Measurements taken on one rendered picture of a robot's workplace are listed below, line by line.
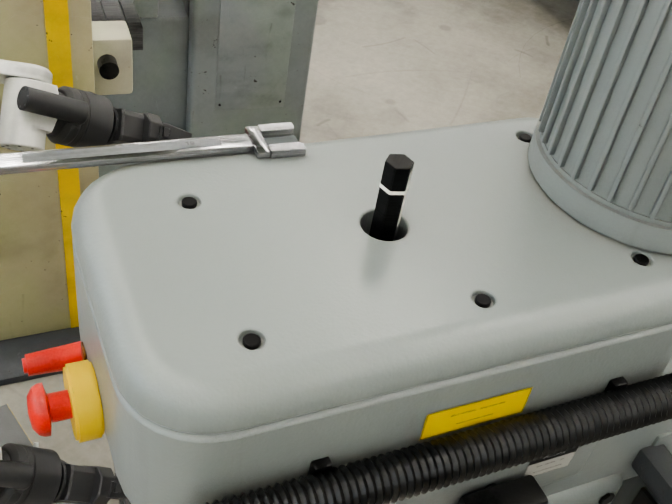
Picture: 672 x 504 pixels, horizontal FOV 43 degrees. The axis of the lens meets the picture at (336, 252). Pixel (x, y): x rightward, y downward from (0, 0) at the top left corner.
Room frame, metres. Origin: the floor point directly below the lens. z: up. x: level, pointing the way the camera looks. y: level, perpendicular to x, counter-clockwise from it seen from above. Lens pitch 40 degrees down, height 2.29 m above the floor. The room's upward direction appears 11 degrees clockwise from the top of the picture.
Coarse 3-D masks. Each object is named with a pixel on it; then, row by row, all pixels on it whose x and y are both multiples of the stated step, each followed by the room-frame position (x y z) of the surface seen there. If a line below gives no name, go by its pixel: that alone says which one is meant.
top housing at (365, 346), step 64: (448, 128) 0.67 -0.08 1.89; (512, 128) 0.69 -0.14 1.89; (128, 192) 0.50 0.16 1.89; (192, 192) 0.51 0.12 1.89; (256, 192) 0.52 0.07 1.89; (320, 192) 0.54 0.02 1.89; (448, 192) 0.57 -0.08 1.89; (512, 192) 0.59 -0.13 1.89; (128, 256) 0.43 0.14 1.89; (192, 256) 0.44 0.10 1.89; (256, 256) 0.45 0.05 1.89; (320, 256) 0.46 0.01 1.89; (384, 256) 0.48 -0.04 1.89; (448, 256) 0.49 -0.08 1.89; (512, 256) 0.51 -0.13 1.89; (576, 256) 0.52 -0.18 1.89; (640, 256) 0.54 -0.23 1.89; (128, 320) 0.37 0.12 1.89; (192, 320) 0.38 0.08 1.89; (256, 320) 0.39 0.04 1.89; (320, 320) 0.40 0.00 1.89; (384, 320) 0.41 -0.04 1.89; (448, 320) 0.42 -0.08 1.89; (512, 320) 0.44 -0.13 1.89; (576, 320) 0.46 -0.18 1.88; (640, 320) 0.48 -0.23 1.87; (128, 384) 0.33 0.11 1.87; (192, 384) 0.33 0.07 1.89; (256, 384) 0.34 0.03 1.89; (320, 384) 0.36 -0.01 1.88; (384, 384) 0.37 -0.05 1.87; (448, 384) 0.40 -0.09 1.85; (512, 384) 0.43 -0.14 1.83; (576, 384) 0.46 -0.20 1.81; (128, 448) 0.33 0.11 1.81; (192, 448) 0.32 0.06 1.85; (256, 448) 0.33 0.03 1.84; (320, 448) 0.35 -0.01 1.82; (384, 448) 0.38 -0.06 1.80
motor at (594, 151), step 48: (624, 0) 0.59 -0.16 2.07; (576, 48) 0.62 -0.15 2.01; (624, 48) 0.58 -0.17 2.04; (576, 96) 0.60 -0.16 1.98; (624, 96) 0.57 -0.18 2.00; (576, 144) 0.59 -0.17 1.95; (624, 144) 0.56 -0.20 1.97; (576, 192) 0.57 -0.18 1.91; (624, 192) 0.55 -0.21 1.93; (624, 240) 0.54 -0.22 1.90
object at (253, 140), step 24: (120, 144) 0.54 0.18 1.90; (144, 144) 0.55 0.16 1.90; (168, 144) 0.55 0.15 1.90; (192, 144) 0.56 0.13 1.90; (216, 144) 0.57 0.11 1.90; (240, 144) 0.57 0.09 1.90; (264, 144) 0.58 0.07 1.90; (288, 144) 0.59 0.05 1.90; (0, 168) 0.49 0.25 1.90; (24, 168) 0.49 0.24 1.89; (48, 168) 0.50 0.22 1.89; (72, 168) 0.51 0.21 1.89
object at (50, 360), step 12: (60, 348) 0.49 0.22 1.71; (72, 348) 0.49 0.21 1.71; (24, 360) 0.47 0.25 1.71; (36, 360) 0.47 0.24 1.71; (48, 360) 0.47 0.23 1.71; (60, 360) 0.48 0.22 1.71; (72, 360) 0.48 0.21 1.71; (24, 372) 0.46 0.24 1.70; (36, 372) 0.46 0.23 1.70; (48, 372) 0.47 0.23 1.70
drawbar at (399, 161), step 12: (396, 156) 0.52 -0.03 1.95; (384, 168) 0.51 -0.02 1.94; (396, 168) 0.50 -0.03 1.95; (408, 168) 0.51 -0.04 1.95; (384, 180) 0.51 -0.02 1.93; (396, 180) 0.50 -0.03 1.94; (384, 192) 0.51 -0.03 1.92; (384, 204) 0.51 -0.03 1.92; (396, 204) 0.51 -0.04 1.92; (384, 216) 0.50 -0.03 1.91; (396, 216) 0.51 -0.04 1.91; (372, 228) 0.51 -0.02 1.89; (384, 228) 0.50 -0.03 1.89; (396, 228) 0.51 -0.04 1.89; (384, 240) 0.51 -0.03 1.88
